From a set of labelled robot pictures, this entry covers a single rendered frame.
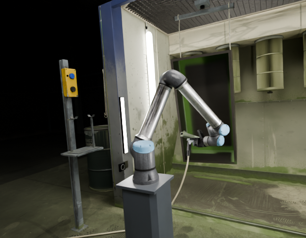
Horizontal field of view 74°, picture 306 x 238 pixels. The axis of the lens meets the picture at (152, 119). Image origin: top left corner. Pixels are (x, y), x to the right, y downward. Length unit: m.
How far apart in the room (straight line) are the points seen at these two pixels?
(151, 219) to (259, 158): 2.17
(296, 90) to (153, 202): 2.85
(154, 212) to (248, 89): 2.72
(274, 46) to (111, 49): 2.16
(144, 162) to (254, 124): 2.37
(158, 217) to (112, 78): 1.50
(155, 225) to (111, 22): 1.97
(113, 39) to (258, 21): 1.99
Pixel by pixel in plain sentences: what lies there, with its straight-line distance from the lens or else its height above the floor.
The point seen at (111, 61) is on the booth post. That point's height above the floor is 1.66.
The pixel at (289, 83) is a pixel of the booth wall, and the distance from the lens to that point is 3.66.
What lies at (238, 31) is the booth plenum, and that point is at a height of 2.11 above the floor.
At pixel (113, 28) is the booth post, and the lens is 2.43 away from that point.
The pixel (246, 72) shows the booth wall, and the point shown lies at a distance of 3.68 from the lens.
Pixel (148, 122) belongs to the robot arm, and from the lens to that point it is 1.57.
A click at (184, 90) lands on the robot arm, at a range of 1.53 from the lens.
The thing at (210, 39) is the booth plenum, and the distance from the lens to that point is 3.41.
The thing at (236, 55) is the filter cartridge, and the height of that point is 1.82.
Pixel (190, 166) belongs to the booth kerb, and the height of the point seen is 0.13.
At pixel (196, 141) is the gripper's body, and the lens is 1.95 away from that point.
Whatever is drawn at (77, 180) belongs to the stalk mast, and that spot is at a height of 0.49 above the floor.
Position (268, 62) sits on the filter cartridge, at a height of 1.63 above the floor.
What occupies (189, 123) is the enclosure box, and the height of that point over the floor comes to 0.88.
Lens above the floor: 1.18
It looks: 4 degrees down
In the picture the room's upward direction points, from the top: 4 degrees counter-clockwise
